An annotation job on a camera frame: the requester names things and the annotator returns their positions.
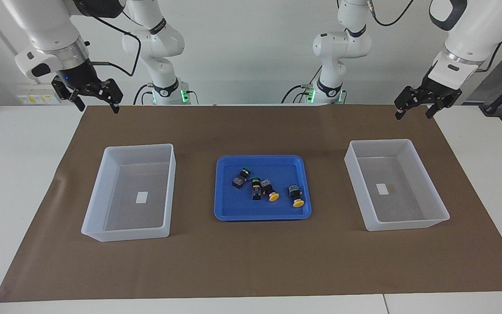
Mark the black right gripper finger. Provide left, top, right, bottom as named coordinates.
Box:
left=98, top=78, right=124, bottom=114
left=51, top=75, right=86, bottom=112

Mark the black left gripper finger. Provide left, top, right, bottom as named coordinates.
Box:
left=425, top=97, right=455, bottom=119
left=393, top=86, right=428, bottom=120

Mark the yellow push button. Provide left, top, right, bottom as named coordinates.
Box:
left=260, top=178, right=280, bottom=202
left=288, top=184, right=306, bottom=208

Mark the green push button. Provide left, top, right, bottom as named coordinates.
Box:
left=232, top=167, right=252, bottom=190
left=250, top=177, right=264, bottom=201

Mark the translucent white plastic box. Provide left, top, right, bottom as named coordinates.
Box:
left=81, top=143, right=176, bottom=242
left=344, top=139, right=451, bottom=232

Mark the blue plastic tray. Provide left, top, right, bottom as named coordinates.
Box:
left=214, top=155, right=312, bottom=222

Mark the brown table mat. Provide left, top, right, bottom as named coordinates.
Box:
left=0, top=104, right=502, bottom=303

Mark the white wall socket strip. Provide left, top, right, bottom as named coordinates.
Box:
left=18, top=89, right=58, bottom=105

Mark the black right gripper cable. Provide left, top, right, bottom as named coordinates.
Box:
left=70, top=7, right=142, bottom=78

